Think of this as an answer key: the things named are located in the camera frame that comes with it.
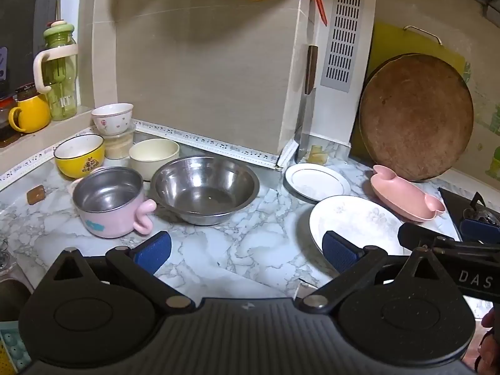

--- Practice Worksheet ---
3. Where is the pink pig-shaped dish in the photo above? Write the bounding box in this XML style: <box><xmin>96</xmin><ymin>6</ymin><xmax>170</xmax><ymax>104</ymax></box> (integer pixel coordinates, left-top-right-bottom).
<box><xmin>370</xmin><ymin>165</ymin><xmax>447</xmax><ymax>223</ymax></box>

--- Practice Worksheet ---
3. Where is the cream bowl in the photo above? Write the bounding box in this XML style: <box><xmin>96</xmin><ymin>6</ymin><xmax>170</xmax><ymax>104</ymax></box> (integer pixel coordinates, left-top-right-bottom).
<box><xmin>129</xmin><ymin>138</ymin><xmax>181</xmax><ymax>182</ymax></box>

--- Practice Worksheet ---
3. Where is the small white rimmed plate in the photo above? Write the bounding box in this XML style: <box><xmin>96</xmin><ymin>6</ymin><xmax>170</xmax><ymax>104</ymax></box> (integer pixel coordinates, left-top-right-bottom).
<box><xmin>283</xmin><ymin>163</ymin><xmax>351</xmax><ymax>204</ymax></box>

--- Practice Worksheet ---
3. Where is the yellow perforated basket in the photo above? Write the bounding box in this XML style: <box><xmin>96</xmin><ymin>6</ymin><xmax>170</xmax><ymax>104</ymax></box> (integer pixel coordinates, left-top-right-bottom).
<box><xmin>0</xmin><ymin>342</ymin><xmax>16</xmax><ymax>375</ymax></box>

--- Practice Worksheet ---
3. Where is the wood-handled kitchen knife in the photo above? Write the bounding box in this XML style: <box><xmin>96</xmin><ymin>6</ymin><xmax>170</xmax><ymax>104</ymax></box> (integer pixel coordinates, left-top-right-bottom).
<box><xmin>295</xmin><ymin>45</ymin><xmax>319</xmax><ymax>163</ymax></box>

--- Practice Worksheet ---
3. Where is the grey vent grille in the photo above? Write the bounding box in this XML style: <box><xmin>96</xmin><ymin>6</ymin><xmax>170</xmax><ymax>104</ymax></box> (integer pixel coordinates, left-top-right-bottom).
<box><xmin>320</xmin><ymin>0</ymin><xmax>367</xmax><ymax>94</ymax></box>

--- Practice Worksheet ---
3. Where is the yellow-green cutting board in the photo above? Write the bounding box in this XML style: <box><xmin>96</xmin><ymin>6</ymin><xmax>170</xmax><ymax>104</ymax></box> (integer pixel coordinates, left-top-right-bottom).
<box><xmin>349</xmin><ymin>21</ymin><xmax>467</xmax><ymax>157</ymax></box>

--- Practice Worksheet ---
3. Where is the white printed edge strip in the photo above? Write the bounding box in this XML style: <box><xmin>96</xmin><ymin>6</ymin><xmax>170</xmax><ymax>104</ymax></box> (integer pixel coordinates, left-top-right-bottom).
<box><xmin>0</xmin><ymin>123</ymin><xmax>298</xmax><ymax>192</ymax></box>

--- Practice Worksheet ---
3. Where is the person's right hand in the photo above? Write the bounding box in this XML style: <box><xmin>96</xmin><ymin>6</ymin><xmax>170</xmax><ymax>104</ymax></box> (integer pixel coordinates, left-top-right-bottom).
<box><xmin>474</xmin><ymin>307</ymin><xmax>500</xmax><ymax>375</ymax></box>

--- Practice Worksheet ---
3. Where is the steel sink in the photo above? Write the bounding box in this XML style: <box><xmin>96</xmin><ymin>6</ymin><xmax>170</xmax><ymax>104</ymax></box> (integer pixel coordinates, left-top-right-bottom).
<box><xmin>0</xmin><ymin>277</ymin><xmax>34</xmax><ymax>321</ymax></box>

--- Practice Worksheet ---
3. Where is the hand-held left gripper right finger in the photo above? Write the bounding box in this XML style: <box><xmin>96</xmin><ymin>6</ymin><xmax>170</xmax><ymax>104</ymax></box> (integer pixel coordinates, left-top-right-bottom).
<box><xmin>294</xmin><ymin>230</ymin><xmax>454</xmax><ymax>315</ymax></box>

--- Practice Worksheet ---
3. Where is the clear plastic container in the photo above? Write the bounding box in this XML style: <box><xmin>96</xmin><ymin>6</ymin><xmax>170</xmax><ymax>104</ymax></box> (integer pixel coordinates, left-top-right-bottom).
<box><xmin>102</xmin><ymin>125</ymin><xmax>137</xmax><ymax>160</ymax></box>

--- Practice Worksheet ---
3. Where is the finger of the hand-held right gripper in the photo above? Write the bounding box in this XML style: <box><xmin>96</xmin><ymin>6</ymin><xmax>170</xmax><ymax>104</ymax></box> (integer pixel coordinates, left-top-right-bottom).
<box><xmin>397</xmin><ymin>222</ymin><xmax>458</xmax><ymax>251</ymax></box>
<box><xmin>460</xmin><ymin>219</ymin><xmax>500</xmax><ymax>243</ymax></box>

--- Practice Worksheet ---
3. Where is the black gas stove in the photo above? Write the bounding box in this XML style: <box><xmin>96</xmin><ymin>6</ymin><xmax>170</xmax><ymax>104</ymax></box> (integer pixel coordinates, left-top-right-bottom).
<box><xmin>437</xmin><ymin>187</ymin><xmax>500</xmax><ymax>243</ymax></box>

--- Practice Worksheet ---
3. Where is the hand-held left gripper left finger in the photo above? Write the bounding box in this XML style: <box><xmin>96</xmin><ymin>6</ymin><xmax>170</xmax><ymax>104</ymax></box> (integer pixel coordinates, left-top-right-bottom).
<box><xmin>52</xmin><ymin>231</ymin><xmax>196</xmax><ymax>315</ymax></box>

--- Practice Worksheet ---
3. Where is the green water bottle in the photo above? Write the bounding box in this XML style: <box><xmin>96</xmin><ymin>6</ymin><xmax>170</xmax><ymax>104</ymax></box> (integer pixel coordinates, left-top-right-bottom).
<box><xmin>33</xmin><ymin>19</ymin><xmax>79</xmax><ymax>122</ymax></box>

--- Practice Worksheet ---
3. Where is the large white floral plate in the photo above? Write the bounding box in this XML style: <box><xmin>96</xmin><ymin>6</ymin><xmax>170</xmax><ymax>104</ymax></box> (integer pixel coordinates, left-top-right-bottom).
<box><xmin>308</xmin><ymin>195</ymin><xmax>405</xmax><ymax>258</ymax></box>

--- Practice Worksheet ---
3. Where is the round wooden cutting board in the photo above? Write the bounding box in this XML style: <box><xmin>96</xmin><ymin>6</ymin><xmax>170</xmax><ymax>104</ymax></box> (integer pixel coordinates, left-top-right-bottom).
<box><xmin>358</xmin><ymin>53</ymin><xmax>474</xmax><ymax>182</ymax></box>

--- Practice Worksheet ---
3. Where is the white floral bowl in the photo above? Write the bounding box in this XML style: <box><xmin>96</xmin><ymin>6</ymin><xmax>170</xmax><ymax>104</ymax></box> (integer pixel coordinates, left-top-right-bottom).
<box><xmin>91</xmin><ymin>103</ymin><xmax>134</xmax><ymax>137</ymax></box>

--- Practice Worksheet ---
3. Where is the pink steel pot with handles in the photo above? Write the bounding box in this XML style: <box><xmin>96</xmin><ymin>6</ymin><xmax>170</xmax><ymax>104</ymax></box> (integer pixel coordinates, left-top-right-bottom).
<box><xmin>71</xmin><ymin>166</ymin><xmax>157</xmax><ymax>239</ymax></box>

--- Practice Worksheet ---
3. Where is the yellow ceramic bowl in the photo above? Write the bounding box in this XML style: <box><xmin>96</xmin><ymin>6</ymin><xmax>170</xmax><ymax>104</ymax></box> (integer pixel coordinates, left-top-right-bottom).
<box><xmin>53</xmin><ymin>134</ymin><xmax>106</xmax><ymax>179</ymax></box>

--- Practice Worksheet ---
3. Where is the clear glass item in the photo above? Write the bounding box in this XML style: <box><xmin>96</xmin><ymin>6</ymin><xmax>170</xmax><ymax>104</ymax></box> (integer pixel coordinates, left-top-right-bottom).
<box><xmin>0</xmin><ymin>238</ymin><xmax>12</xmax><ymax>278</ymax></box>

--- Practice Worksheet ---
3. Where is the light blue ice tray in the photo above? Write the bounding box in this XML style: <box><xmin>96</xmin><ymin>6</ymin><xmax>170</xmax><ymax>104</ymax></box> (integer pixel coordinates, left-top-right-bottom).
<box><xmin>0</xmin><ymin>320</ymin><xmax>32</xmax><ymax>373</ymax></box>

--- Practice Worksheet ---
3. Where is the orange utensil handle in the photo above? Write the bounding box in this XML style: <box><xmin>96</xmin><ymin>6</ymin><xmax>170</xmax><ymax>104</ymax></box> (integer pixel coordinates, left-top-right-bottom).
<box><xmin>311</xmin><ymin>0</ymin><xmax>328</xmax><ymax>27</ymax></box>

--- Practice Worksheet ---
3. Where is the yellow mug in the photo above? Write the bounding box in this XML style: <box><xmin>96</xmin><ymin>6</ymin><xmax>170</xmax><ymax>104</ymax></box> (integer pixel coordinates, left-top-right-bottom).
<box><xmin>8</xmin><ymin>94</ymin><xmax>51</xmax><ymax>133</ymax></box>

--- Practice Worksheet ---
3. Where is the pale yellow ginger piece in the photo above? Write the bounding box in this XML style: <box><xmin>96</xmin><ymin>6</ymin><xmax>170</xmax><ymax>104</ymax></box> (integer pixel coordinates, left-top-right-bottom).
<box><xmin>308</xmin><ymin>145</ymin><xmax>329</xmax><ymax>165</ymax></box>

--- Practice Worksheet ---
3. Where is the large stainless steel bowl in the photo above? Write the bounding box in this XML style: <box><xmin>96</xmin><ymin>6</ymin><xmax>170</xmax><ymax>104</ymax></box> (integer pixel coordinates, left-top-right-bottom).
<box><xmin>150</xmin><ymin>155</ymin><xmax>260</xmax><ymax>226</ymax></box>

